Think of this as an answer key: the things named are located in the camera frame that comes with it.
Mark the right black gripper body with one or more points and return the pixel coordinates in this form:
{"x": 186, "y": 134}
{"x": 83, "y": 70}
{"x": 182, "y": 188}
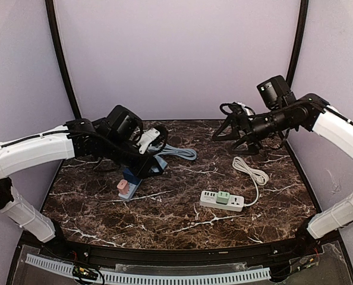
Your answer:
{"x": 243, "y": 130}

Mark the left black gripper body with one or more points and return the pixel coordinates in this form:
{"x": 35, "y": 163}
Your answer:
{"x": 148, "y": 167}

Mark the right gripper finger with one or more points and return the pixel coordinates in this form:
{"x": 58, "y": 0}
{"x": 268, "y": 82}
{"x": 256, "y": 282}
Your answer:
{"x": 246, "y": 147}
{"x": 227, "y": 131}

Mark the light blue plug adapter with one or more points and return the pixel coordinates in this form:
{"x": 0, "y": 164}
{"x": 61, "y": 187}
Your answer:
{"x": 160, "y": 166}

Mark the blue cube socket adapter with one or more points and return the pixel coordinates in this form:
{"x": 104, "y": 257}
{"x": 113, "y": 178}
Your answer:
{"x": 130, "y": 177}

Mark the pink plug adapter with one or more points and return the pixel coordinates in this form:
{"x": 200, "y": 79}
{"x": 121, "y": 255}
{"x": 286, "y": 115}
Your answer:
{"x": 123, "y": 187}

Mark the green plug adapter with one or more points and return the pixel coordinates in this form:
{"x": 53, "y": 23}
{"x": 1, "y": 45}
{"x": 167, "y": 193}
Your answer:
{"x": 223, "y": 197}

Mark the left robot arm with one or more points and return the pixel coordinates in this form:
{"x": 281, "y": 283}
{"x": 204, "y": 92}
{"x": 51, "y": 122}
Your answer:
{"x": 128, "y": 146}

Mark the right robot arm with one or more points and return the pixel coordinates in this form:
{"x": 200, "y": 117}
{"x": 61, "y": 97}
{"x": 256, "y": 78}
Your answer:
{"x": 286, "y": 112}

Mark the light blue power strip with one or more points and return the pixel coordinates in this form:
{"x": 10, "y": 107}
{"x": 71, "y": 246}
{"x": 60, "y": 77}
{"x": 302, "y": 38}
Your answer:
{"x": 130, "y": 194}

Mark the white power strip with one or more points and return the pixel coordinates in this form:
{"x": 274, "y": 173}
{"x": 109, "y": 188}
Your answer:
{"x": 208, "y": 199}

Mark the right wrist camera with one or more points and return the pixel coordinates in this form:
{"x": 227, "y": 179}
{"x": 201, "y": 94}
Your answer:
{"x": 241, "y": 109}

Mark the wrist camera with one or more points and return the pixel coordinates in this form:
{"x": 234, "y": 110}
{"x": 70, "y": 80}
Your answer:
{"x": 122, "y": 123}
{"x": 241, "y": 109}

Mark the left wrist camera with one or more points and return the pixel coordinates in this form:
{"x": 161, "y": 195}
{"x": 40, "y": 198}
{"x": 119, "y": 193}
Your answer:
{"x": 122, "y": 123}

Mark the black front rail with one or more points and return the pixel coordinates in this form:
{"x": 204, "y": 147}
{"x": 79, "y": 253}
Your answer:
{"x": 275, "y": 253}

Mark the grey slotted cable duct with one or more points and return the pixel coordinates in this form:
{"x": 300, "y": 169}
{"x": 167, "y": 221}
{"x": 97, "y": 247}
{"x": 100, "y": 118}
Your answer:
{"x": 135, "y": 274}

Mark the right black frame post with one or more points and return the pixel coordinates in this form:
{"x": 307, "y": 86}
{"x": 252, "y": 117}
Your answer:
{"x": 298, "y": 39}

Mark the black frame post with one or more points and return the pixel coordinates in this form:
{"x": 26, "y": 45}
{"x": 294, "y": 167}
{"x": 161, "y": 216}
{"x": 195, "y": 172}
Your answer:
{"x": 298, "y": 39}
{"x": 60, "y": 58}

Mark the left black frame post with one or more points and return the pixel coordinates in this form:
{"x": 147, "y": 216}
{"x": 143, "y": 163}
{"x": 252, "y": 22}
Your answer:
{"x": 60, "y": 58}

